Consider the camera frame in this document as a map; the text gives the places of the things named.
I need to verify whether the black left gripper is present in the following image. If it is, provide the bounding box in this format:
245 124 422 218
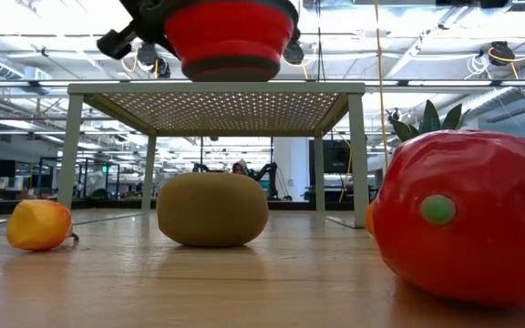
96 0 184 61

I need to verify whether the red collapsible colander grey rim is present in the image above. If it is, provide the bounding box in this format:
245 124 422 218
163 0 301 84

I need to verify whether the brown kiwi fruit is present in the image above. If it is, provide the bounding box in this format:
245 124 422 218
155 171 271 249

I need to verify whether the small yellow-red peach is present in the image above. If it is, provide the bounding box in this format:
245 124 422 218
5 198 80 253

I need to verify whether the green perforated metal rack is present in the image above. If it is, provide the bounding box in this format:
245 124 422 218
57 81 369 230

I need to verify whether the person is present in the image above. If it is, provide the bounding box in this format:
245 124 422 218
231 159 251 177

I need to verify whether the small orange tangerine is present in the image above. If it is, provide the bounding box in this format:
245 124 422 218
365 199 378 238

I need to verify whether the green plant in white pot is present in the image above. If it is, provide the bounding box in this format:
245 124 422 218
387 98 472 144

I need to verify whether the red orange mango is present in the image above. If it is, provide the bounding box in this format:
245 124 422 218
372 128 525 312

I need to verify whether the black ceiling cable reel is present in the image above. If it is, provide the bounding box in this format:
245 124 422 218
489 40 517 67
283 38 305 66
136 42 160 67

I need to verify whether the black wall panel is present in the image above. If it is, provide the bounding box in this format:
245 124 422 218
308 138 353 175

